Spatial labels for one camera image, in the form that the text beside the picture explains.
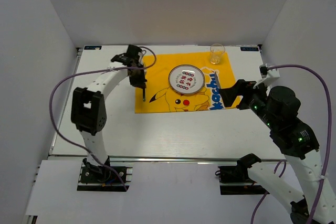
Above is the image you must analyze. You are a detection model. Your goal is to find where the right blue table label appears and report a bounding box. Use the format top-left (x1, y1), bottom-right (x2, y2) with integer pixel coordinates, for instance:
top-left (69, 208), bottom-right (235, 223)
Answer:
top-left (240, 47), bottom-right (259, 51)

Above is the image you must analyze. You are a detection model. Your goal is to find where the knife with teal handle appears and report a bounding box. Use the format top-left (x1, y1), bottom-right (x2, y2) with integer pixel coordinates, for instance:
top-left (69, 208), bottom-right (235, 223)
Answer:
top-left (214, 72), bottom-right (221, 90)

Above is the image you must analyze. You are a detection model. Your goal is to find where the round patterned plate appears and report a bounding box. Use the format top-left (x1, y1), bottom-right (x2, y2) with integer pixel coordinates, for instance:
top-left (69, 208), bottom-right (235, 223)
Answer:
top-left (168, 65), bottom-right (205, 94)

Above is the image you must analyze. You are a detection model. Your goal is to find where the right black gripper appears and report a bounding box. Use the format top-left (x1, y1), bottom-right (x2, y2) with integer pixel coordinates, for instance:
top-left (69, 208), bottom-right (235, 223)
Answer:
top-left (217, 78), bottom-right (278, 129)

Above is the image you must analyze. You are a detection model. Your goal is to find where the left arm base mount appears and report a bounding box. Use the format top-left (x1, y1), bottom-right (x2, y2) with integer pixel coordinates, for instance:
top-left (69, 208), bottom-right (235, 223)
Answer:
top-left (77, 158), bottom-right (133, 192)

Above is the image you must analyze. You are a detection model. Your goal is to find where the left blue table label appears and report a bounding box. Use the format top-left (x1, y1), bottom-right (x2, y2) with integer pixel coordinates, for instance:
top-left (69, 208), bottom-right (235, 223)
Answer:
top-left (83, 46), bottom-right (102, 50)

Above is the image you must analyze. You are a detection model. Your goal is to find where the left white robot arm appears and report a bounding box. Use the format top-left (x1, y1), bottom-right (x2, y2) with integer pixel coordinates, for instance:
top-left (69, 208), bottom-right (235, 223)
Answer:
top-left (71, 45), bottom-right (146, 182)

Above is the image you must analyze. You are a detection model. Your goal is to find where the clear plastic cup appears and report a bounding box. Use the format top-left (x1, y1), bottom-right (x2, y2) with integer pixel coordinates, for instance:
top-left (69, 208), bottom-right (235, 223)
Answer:
top-left (210, 44), bottom-right (226, 65)

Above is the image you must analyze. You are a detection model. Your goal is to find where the fork with teal handle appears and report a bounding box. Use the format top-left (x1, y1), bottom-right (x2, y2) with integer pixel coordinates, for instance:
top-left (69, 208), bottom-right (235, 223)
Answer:
top-left (142, 87), bottom-right (146, 102)

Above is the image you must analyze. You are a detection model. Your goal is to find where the blue table label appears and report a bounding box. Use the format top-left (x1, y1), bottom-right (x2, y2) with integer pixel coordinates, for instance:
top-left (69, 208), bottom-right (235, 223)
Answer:
top-left (240, 47), bottom-right (259, 51)
top-left (83, 46), bottom-right (102, 50)

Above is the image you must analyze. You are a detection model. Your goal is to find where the yellow pikachu cloth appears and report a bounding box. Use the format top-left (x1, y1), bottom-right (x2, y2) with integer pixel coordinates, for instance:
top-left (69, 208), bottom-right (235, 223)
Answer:
top-left (134, 52), bottom-right (236, 113)

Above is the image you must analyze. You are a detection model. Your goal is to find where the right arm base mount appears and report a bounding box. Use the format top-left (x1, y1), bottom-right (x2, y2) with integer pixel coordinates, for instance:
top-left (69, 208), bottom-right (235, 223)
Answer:
top-left (215, 166), bottom-right (266, 196)

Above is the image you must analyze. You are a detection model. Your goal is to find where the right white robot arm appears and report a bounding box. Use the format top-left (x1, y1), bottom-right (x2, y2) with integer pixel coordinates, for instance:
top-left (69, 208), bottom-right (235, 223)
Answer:
top-left (216, 65), bottom-right (335, 223)

